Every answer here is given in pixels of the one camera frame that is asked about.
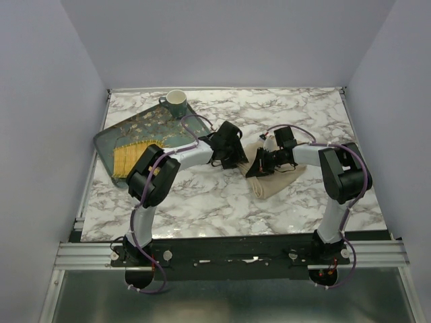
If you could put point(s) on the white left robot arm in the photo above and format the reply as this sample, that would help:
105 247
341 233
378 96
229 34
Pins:
151 178

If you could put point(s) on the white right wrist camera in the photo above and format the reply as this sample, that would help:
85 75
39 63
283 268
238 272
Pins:
269 142

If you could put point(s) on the green floral tray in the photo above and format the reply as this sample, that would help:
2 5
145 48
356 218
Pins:
155 123

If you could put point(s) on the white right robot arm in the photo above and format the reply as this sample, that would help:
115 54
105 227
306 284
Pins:
345 177

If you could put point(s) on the beige cloth napkin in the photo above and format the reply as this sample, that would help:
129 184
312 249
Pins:
267 186

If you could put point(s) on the green ceramic mug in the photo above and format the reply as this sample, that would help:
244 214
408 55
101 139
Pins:
175 101

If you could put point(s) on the yellow bamboo mat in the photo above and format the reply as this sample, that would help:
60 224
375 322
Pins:
126 156

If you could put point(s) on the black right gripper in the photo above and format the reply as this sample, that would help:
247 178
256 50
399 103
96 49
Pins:
260 167

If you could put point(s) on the black metal base rail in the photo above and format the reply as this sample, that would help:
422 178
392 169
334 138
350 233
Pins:
288 256

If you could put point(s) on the silver aluminium frame rail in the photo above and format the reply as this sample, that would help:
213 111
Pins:
210 202

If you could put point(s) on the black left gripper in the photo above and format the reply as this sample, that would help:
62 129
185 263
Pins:
239 154

